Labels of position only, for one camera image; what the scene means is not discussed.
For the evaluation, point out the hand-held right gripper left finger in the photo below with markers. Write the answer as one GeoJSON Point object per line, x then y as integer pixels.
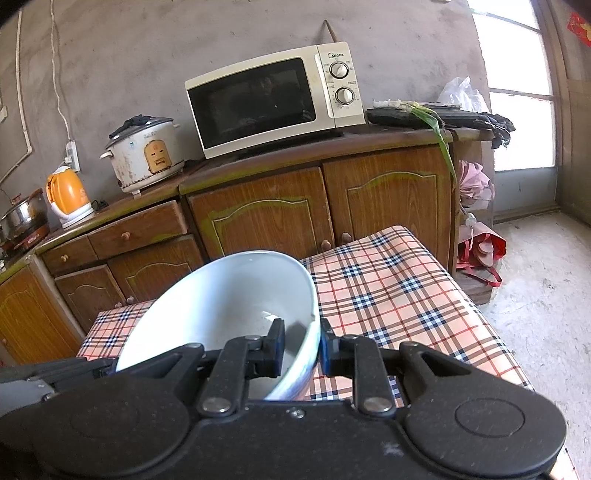
{"type": "Point", "coordinates": [277, 350]}

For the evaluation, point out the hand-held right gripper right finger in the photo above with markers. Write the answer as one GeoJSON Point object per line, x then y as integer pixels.
{"type": "Point", "coordinates": [326, 353]}

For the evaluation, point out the plain white bowl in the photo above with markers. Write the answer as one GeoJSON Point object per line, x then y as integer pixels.
{"type": "Point", "coordinates": [221, 300]}

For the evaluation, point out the low wooden cabinet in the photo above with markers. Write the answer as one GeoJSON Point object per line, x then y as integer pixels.
{"type": "Point", "coordinates": [32, 314]}

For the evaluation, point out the plaid tablecloth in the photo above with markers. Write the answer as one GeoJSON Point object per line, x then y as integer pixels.
{"type": "Point", "coordinates": [392, 295]}

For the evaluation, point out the two-door wooden cabinet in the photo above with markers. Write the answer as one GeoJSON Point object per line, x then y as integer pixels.
{"type": "Point", "coordinates": [277, 207]}

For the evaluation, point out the red induction cooker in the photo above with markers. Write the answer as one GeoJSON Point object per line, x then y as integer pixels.
{"type": "Point", "coordinates": [27, 240]}

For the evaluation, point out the lidded steel pot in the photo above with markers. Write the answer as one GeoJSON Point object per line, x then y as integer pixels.
{"type": "Point", "coordinates": [23, 214]}

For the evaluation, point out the wooden cabinet with drawers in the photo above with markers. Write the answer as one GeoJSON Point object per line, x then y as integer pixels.
{"type": "Point", "coordinates": [138, 230]}

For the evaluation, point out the orange electric kettle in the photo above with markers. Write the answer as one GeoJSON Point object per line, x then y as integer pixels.
{"type": "Point", "coordinates": [69, 198]}

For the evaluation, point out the white ball ornament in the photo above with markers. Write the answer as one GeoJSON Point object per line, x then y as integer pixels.
{"type": "Point", "coordinates": [469, 220]}

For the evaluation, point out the red bag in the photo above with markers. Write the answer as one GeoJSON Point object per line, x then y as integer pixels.
{"type": "Point", "coordinates": [494, 251]}

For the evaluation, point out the white rice cooker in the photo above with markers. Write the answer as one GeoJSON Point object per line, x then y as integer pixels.
{"type": "Point", "coordinates": [138, 157]}

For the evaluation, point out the green onion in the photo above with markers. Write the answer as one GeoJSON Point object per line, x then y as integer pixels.
{"type": "Point", "coordinates": [443, 143]}

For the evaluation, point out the cream microwave oven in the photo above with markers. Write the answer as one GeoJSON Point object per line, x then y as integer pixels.
{"type": "Point", "coordinates": [258, 106]}

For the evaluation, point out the black tray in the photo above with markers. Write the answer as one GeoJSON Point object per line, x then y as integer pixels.
{"type": "Point", "coordinates": [397, 116]}

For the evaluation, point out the dark cloth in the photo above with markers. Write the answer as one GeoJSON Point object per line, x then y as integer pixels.
{"type": "Point", "coordinates": [494, 127]}

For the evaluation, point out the clear plastic bag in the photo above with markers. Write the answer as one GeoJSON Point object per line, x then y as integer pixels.
{"type": "Point", "coordinates": [464, 94]}

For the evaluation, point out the glass window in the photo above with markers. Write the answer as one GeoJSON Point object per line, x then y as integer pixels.
{"type": "Point", "coordinates": [517, 115]}

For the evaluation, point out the red paper decoration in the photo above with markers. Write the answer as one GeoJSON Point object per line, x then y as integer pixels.
{"type": "Point", "coordinates": [581, 27]}

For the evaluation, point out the white wall power strip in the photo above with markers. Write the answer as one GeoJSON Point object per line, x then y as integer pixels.
{"type": "Point", "coordinates": [72, 157]}

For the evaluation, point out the white wall conduit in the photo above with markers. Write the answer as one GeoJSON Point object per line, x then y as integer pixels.
{"type": "Point", "coordinates": [27, 138]}

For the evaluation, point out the white wall outlet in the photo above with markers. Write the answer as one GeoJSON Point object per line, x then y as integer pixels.
{"type": "Point", "coordinates": [3, 114]}

